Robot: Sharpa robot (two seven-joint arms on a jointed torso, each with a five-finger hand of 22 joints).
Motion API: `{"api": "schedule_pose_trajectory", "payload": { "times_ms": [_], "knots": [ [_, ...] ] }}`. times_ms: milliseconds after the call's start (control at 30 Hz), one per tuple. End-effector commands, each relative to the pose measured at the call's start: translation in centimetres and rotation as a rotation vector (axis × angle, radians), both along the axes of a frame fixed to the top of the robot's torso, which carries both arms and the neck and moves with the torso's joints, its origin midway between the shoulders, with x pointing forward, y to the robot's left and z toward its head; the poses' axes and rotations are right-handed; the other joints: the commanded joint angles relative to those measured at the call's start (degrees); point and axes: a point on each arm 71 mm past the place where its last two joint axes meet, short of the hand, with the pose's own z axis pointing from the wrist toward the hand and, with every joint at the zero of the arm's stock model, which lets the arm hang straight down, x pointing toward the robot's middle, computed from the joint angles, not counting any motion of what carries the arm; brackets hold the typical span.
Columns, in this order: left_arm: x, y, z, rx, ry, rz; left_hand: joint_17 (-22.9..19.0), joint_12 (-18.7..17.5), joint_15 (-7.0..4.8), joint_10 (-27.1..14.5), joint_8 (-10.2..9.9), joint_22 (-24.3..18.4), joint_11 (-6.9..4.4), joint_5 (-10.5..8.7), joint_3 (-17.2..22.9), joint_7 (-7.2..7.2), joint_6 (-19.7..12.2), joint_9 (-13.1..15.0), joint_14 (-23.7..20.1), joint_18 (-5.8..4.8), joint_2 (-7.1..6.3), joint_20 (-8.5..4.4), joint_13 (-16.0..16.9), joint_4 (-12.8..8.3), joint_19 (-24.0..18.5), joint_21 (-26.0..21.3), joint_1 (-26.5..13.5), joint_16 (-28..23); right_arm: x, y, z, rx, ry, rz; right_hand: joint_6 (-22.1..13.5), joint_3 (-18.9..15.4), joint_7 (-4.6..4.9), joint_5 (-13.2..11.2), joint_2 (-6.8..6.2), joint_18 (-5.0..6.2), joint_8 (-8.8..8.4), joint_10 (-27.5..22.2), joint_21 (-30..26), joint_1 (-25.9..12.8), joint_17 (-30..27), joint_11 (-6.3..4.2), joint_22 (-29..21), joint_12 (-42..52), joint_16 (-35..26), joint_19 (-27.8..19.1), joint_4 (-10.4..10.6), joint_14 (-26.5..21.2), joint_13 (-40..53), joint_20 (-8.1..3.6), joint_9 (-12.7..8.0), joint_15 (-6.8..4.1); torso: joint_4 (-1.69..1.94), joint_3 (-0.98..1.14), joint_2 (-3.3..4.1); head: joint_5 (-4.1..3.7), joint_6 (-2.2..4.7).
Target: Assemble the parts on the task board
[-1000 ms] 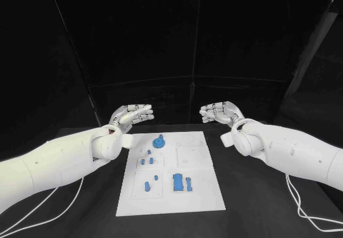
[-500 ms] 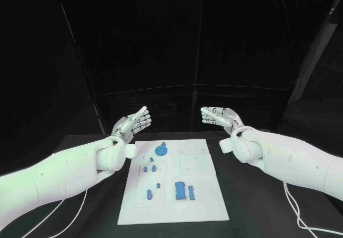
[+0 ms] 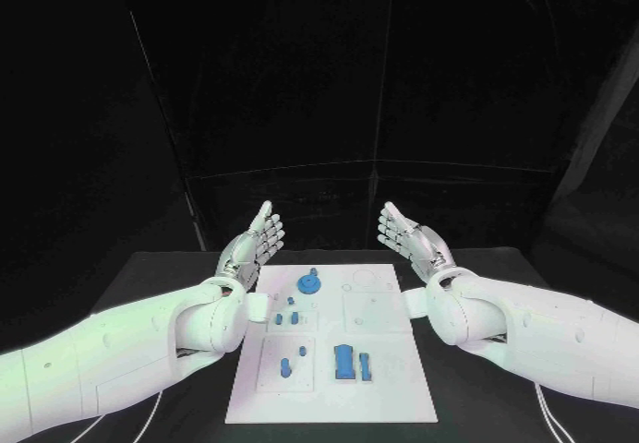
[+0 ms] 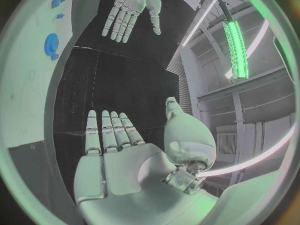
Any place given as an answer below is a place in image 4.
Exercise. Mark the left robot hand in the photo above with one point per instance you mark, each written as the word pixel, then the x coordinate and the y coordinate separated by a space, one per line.
pixel 131 1

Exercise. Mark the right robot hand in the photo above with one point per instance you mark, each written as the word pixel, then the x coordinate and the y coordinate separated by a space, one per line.
pixel 131 172

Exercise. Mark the white task board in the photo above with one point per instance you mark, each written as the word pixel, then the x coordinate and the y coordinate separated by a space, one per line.
pixel 30 75

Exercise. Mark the blue peg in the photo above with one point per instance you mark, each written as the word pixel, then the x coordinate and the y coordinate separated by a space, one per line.
pixel 59 16

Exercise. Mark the blue gear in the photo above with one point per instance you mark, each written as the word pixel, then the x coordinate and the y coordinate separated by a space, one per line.
pixel 51 44

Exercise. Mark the glowing light bar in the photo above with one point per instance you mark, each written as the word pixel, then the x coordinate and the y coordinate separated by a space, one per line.
pixel 237 50

